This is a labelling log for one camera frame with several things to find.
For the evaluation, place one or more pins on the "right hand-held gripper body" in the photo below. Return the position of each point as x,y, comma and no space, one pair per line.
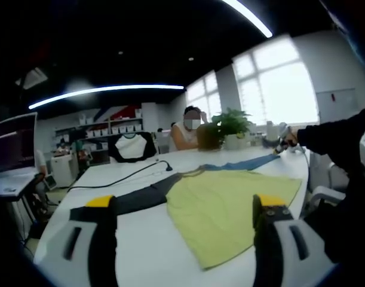
285,131

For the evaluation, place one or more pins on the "green potted plant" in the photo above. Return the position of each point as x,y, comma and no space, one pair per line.
233,125

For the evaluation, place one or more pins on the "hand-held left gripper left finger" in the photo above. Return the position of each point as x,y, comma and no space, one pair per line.
103,239

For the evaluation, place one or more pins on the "white office chair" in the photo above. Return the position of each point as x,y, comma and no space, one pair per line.
325,191

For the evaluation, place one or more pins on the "person's right hand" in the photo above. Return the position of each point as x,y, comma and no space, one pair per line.
292,140

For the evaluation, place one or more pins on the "large window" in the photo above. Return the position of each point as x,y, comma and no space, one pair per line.
269,83

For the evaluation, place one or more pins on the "short ceiling light strip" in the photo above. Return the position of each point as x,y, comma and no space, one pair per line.
251,15

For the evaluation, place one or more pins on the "laptop stand desk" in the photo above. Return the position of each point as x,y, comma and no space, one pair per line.
12,189

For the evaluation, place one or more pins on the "grey neck massager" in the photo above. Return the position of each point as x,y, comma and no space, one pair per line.
269,143

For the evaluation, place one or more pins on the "brown cardboard box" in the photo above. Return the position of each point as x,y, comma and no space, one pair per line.
207,139

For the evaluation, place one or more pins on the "black white shirt on chair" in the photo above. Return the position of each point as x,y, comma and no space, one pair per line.
131,148

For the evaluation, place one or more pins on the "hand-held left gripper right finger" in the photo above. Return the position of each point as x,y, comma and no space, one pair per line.
267,248

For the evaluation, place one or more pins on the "white cabinet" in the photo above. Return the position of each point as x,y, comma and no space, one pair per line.
61,172

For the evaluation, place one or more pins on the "straight ceiling light strip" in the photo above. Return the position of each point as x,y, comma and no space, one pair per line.
104,92

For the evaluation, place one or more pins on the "open laptop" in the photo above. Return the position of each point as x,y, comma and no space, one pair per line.
16,143

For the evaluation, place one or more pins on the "white thermos bottle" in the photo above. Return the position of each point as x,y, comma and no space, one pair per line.
270,130

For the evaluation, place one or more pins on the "yellow garment with grey blue sleeves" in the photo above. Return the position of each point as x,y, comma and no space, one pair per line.
218,209

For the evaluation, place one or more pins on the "ceiling air conditioner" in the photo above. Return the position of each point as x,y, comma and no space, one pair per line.
31,78

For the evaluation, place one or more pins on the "shelf with white boxes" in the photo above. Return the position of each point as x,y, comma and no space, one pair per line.
110,128

